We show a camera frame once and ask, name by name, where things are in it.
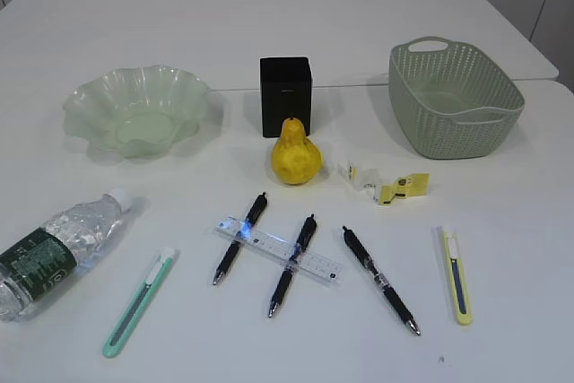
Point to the black pen middle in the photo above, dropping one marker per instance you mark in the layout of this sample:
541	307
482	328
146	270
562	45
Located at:
307	231

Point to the yellow pear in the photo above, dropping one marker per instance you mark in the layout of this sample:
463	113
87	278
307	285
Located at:
295	159

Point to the green woven plastic basket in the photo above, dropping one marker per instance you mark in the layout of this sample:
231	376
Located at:
452	103

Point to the transparent plastic ruler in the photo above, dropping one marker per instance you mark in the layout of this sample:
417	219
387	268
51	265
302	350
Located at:
320	268

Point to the black square pen holder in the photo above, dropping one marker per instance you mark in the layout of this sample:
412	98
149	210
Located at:
286	92

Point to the black pen left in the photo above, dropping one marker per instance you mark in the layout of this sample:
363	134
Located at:
230	255

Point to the green utility knife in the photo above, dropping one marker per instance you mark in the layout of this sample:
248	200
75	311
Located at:
130	318

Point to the clear plastic water bottle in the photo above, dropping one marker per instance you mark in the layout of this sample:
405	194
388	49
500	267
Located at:
36	264

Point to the yellow white waste paper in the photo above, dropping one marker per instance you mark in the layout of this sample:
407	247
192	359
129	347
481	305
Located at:
384	192

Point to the pale green wavy glass plate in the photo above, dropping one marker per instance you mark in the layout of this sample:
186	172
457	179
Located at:
137	112

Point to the yellow utility knife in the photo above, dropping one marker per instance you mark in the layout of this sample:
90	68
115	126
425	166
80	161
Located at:
456	276

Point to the black pen right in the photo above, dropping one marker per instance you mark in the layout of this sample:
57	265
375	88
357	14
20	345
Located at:
380	280

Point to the black pen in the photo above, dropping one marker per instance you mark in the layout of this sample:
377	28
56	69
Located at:
307	231
230	255
380	280

